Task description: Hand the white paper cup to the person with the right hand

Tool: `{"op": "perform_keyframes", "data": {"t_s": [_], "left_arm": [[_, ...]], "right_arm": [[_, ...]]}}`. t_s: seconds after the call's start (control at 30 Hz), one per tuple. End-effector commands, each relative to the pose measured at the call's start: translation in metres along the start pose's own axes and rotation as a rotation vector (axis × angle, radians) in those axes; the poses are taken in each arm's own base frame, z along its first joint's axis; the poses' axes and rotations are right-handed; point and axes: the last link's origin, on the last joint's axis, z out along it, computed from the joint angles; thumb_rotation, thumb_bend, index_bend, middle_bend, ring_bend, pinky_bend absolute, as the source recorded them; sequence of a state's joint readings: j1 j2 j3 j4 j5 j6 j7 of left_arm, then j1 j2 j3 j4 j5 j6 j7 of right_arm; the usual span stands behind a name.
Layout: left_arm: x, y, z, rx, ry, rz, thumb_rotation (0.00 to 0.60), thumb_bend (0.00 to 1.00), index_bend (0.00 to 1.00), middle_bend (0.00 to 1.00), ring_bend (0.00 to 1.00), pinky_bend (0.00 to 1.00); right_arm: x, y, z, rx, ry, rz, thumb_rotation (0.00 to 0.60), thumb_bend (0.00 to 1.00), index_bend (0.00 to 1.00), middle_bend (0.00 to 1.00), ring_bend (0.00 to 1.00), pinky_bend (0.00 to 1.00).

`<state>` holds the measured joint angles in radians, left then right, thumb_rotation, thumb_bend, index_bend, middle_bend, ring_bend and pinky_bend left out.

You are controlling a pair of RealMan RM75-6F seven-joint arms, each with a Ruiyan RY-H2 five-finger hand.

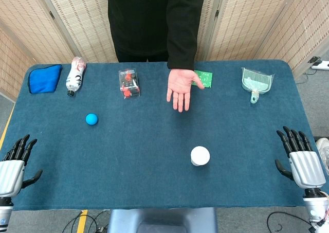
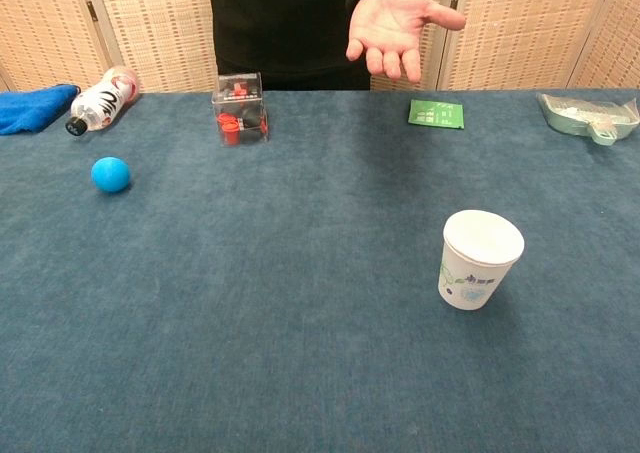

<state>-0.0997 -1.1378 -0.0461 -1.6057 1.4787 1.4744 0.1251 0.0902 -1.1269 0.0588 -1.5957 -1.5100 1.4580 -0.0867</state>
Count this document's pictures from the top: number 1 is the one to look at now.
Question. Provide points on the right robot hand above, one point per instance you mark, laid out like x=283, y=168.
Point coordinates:
x=307, y=170

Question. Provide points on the person's bare hand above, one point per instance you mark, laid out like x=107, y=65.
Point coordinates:
x=180, y=85

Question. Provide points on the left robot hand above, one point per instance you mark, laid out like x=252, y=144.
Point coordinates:
x=10, y=175

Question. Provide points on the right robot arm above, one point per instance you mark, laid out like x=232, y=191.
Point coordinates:
x=316, y=207

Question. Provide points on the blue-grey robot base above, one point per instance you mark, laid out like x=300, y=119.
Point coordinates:
x=162, y=220

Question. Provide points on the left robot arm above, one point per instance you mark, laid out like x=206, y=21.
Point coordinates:
x=4, y=210

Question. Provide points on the person in black clothing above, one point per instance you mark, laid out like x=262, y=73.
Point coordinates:
x=154, y=24

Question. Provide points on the white sneaker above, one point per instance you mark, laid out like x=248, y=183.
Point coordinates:
x=323, y=153

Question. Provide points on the green packet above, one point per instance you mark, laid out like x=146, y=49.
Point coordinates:
x=205, y=79

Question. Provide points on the clear box with red parts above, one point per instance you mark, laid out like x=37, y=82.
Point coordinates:
x=129, y=83

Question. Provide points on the white round jar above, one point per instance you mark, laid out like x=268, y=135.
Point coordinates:
x=200, y=156

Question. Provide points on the blue table cloth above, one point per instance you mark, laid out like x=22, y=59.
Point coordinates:
x=144, y=150

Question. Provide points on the translucent green dustpan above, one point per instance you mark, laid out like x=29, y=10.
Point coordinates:
x=256, y=81

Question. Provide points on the yellow floor tape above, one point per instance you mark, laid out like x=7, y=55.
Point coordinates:
x=82, y=221

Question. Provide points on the blue ball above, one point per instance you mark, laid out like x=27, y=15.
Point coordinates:
x=91, y=119

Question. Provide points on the woven folding screen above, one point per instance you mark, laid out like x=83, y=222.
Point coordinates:
x=257, y=19

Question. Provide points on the blue folded cloth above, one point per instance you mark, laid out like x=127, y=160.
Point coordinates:
x=44, y=79

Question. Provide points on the clear plastic bottle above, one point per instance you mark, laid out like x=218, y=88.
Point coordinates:
x=75, y=76

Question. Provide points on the white power strip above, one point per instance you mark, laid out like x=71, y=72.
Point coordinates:
x=319, y=63

